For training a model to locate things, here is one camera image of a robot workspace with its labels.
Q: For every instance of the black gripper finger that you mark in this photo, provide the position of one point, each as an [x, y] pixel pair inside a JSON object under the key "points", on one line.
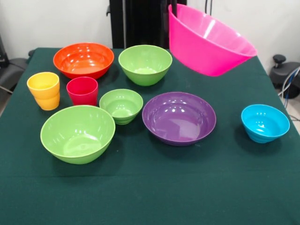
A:
{"points": [[174, 9]]}

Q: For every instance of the pink bowl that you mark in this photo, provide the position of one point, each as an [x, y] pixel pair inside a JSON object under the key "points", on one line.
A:
{"points": [[201, 58]]}

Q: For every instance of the medium green bowl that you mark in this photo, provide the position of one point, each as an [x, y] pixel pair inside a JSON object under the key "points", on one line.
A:
{"points": [[145, 63]]}

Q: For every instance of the small ribbed green bowl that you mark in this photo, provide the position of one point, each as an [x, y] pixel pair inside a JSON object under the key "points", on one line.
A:
{"points": [[122, 105]]}

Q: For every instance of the purple bowl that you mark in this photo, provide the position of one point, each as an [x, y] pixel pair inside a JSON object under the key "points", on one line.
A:
{"points": [[178, 119]]}

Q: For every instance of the orange bowl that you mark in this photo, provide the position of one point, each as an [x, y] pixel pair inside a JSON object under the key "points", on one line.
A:
{"points": [[83, 58]]}

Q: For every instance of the black chair with round knob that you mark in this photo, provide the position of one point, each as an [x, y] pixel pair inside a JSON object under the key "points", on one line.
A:
{"points": [[281, 75]]}

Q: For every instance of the red cup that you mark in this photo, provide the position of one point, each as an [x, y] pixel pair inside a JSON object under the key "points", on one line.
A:
{"points": [[82, 93]]}

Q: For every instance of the small blue bowl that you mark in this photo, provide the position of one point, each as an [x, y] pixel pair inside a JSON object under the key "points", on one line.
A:
{"points": [[264, 124]]}

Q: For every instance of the yellow cup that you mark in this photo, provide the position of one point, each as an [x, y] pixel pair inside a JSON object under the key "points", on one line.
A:
{"points": [[44, 93]]}

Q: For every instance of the large green bowl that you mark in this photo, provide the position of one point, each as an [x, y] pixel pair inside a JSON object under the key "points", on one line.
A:
{"points": [[77, 133]]}

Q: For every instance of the black office chair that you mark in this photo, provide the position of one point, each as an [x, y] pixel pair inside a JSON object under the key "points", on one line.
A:
{"points": [[14, 65]]}

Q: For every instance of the dark green tablecloth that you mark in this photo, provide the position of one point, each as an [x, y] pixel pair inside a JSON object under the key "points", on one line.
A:
{"points": [[150, 187]]}

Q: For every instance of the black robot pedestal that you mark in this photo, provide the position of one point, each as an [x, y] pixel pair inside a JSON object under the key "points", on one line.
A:
{"points": [[145, 23]]}

